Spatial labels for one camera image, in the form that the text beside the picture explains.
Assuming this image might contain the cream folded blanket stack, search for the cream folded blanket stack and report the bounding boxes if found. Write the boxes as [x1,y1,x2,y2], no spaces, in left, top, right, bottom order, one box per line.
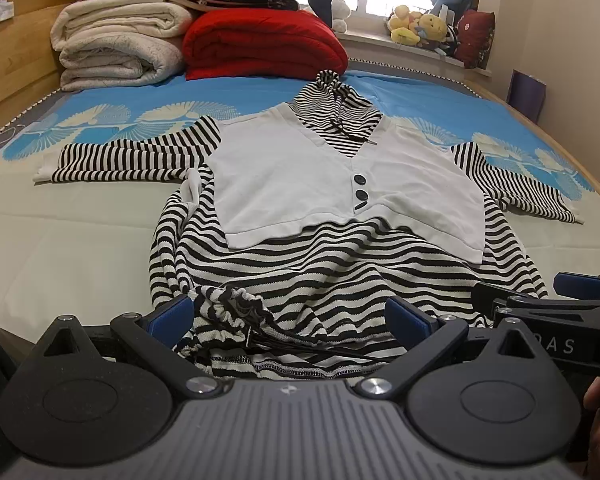
[50,0,194,92]

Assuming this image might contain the black white striped hooded top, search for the black white striped hooded top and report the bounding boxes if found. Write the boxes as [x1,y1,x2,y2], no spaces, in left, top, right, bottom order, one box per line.
[35,70,578,379]

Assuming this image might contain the purple box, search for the purple box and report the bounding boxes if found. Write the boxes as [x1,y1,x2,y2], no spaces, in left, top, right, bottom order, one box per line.
[506,70,546,124]

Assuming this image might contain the white small plush toy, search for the white small plush toy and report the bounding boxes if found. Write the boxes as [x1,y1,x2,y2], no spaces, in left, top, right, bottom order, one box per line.
[332,0,351,34]

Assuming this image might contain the red folded blanket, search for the red folded blanket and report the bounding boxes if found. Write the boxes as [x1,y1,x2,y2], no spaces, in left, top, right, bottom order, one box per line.
[182,9,348,80]

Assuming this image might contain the yellow plush toys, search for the yellow plush toys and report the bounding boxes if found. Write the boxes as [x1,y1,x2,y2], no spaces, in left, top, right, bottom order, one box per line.
[387,4,449,50]

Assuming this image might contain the blue white patterned bed sheet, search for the blue white patterned bed sheet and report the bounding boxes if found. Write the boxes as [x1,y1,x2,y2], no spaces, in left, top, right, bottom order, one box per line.
[0,62,600,342]

